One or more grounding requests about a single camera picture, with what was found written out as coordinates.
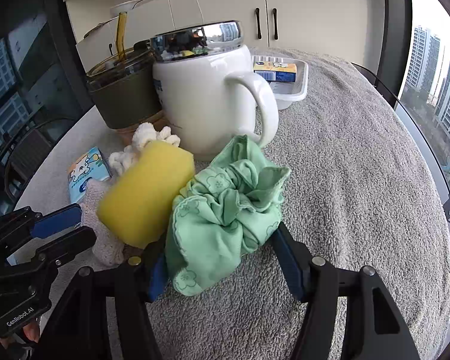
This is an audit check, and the person left hand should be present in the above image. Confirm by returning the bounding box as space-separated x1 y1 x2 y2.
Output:
0 319 40 349

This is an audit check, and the green sleeved glass tumbler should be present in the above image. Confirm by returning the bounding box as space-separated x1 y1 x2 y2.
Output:
87 12 164 144

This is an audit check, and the white cabinet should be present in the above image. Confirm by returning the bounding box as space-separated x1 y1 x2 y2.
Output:
63 0 380 69

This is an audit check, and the cream chenille scrunchie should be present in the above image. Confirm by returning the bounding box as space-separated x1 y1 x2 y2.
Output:
108 122 180 176

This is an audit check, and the green cloth scrunchie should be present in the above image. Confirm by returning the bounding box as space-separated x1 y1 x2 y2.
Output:
166 136 291 297

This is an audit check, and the white bowl on cabinet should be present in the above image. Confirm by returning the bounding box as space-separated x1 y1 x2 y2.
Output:
109 0 140 19

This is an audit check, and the grey towel table cover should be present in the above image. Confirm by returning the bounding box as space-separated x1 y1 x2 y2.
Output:
148 50 450 359

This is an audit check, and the blue tissue pack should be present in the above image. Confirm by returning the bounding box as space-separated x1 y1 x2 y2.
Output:
67 146 111 203

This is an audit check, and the yellow tissue pack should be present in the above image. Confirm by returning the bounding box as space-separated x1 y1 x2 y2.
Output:
253 61 297 83

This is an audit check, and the yellow rounded sponge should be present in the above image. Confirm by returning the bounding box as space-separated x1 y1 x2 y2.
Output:
97 141 195 249

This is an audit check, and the white plastic tray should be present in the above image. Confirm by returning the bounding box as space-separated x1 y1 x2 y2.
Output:
252 55 309 111

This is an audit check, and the white ceramic mug chrome lid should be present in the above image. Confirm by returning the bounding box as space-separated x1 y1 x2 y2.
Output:
150 20 279 161

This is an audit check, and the dark wicker chair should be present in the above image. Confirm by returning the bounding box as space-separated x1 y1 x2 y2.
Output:
4 116 74 204

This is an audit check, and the beige knitted cloth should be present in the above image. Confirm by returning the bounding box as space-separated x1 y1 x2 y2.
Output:
80 179 124 267

